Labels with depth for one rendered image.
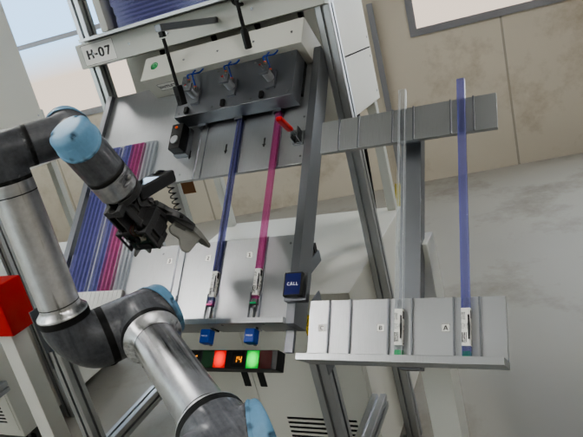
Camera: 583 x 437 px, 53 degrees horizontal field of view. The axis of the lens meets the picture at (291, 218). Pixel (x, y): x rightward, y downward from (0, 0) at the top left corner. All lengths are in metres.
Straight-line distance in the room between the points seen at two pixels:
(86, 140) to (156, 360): 0.39
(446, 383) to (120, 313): 0.66
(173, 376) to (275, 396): 0.79
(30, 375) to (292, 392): 0.83
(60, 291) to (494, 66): 3.72
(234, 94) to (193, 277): 0.46
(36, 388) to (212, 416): 1.24
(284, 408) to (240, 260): 0.61
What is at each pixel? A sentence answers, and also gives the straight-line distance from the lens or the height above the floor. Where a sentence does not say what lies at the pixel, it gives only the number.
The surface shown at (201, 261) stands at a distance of 1.37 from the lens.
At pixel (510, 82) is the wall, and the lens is 4.46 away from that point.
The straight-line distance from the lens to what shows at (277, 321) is 1.19.
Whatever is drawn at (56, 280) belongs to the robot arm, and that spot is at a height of 0.94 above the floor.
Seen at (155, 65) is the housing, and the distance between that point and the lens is 1.70.
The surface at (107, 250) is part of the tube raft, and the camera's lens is 1.56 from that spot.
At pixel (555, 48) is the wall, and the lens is 4.50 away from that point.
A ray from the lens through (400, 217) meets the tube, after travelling 1.05.
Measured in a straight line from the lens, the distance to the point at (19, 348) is 2.01.
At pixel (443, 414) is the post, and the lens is 1.30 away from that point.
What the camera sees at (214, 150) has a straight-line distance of 1.50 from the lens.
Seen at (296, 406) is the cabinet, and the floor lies 0.27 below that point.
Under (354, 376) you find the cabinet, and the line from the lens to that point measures 1.62.
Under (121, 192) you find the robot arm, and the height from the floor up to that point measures 1.07.
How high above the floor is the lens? 1.25
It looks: 17 degrees down
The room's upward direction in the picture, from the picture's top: 14 degrees counter-clockwise
